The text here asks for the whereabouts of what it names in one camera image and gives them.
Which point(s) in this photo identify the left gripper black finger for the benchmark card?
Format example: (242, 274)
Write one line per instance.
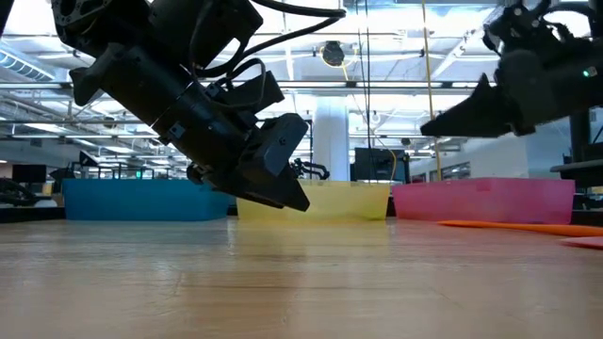
(249, 194)
(278, 155)

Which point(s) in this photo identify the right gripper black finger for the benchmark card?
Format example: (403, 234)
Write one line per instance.
(480, 120)

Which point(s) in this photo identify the pink plastic bin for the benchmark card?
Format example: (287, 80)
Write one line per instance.
(485, 200)

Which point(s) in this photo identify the yellow translucent plastic bin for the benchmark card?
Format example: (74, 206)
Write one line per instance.
(348, 202)

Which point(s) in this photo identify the blue plastic bin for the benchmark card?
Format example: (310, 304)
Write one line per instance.
(118, 200)

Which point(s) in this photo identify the orange silicone spatula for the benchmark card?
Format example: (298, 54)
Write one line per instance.
(542, 229)

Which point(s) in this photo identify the pink silicone spatula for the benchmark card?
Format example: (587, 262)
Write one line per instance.
(586, 243)

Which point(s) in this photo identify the black background robot arm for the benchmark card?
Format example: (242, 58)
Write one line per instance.
(311, 168)

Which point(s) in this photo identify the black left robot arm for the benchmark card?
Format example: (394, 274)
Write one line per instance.
(141, 85)

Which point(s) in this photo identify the white structural column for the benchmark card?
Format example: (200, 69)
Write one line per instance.
(331, 136)

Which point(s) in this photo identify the black monitor stand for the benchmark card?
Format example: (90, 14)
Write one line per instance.
(580, 141)

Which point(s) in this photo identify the black background monitor box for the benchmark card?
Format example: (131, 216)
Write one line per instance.
(377, 165)

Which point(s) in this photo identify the grey desk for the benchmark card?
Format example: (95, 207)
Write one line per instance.
(584, 166)

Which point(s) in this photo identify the dark background monitor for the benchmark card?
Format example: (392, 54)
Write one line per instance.
(28, 174)

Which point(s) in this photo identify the black background equipment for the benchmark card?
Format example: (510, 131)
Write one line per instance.
(14, 193)

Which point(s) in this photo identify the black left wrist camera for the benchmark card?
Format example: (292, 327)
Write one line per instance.
(249, 94)

